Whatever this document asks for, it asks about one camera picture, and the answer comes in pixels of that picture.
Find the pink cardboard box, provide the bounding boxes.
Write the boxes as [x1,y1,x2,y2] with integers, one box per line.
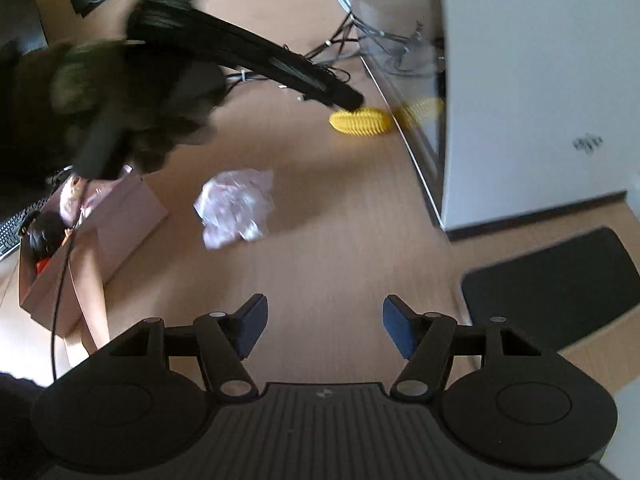
[17,174,168,353]

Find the pink tissue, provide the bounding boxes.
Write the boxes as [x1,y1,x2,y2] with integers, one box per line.
[193,169,273,250]

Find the pink fluffy doll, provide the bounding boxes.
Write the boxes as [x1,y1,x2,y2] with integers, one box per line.
[58,174,113,226]

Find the red round toy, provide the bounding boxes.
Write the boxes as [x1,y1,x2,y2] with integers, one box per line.
[36,258,51,275]

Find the black curved monitor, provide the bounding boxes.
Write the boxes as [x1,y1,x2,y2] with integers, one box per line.
[0,0,48,54]

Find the black tangled cables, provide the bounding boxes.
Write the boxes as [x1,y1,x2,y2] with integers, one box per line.
[219,8,446,97]

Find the glass panel computer case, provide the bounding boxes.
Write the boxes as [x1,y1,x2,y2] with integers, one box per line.
[352,0,639,239]

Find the black mechanical keyboard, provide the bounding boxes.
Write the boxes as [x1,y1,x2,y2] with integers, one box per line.
[0,197,48,260]

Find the black plush toy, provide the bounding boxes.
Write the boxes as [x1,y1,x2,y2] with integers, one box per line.
[23,210,66,263]

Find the black mouse pad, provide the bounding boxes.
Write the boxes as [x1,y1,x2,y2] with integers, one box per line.
[460,226,639,351]

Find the yellow toy corn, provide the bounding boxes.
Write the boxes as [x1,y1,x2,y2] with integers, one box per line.
[329,107,393,136]

